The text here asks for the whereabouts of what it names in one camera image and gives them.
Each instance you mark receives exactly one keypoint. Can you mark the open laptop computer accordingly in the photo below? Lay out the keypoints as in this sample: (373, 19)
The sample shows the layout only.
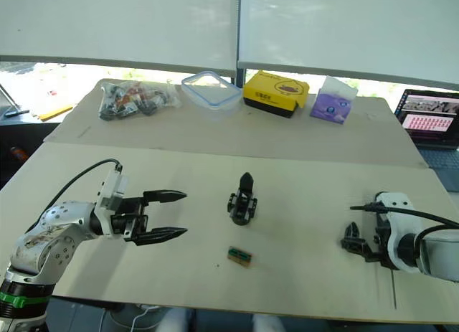
(430, 120)

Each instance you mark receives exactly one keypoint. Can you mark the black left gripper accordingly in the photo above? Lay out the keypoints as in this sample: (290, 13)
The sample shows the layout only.
(131, 219)

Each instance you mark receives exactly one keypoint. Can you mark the white roller blind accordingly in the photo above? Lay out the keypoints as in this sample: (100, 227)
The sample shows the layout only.
(118, 23)
(348, 27)

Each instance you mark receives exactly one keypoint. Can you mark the black metal angled bar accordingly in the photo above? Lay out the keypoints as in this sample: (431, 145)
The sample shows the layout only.
(14, 111)

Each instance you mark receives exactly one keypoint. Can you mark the clear container with blue-rimmed lid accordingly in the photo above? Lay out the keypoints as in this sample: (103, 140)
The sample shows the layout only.
(211, 93)

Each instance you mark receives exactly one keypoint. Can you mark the dark window frame post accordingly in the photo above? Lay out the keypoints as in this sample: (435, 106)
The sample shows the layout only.
(239, 75)

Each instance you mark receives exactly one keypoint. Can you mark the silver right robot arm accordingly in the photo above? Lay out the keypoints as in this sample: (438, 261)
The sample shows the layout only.
(441, 255)

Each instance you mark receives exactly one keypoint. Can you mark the dark grey rounded shape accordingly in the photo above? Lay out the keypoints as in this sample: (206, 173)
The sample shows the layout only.
(122, 319)

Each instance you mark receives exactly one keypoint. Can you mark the small green and brown block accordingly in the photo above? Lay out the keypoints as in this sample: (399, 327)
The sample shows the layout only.
(239, 256)

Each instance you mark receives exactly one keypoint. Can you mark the purple and white tissue pack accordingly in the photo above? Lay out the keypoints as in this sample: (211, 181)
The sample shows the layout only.
(333, 104)

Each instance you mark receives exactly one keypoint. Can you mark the clear bag of parts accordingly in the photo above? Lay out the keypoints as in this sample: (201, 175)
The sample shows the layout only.
(138, 99)

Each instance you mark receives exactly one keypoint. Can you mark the small cardboard sheet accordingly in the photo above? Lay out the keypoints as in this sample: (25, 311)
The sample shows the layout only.
(251, 135)

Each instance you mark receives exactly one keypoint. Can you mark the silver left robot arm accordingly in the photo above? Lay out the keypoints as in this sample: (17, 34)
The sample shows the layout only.
(43, 238)

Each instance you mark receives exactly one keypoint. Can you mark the yellow and black box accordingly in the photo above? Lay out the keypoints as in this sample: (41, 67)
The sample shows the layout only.
(274, 93)

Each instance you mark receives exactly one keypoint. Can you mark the large cardboard sheet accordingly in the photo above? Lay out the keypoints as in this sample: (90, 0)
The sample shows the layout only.
(201, 282)

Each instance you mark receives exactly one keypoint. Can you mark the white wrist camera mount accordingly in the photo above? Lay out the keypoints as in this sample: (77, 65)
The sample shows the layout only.
(114, 192)
(398, 207)

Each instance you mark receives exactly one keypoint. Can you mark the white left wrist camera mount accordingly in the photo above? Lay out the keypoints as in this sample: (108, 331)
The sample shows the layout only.
(114, 192)

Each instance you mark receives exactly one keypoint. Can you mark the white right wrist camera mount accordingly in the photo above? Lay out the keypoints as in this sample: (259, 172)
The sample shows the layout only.
(398, 207)

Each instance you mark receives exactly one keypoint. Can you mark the black spare gripper assembly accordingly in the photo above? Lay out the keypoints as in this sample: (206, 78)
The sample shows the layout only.
(243, 206)

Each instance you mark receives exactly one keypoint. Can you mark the yellow flat stick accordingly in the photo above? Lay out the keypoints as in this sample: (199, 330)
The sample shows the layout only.
(55, 113)

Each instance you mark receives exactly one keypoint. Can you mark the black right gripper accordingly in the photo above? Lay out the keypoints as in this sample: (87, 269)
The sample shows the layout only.
(383, 238)

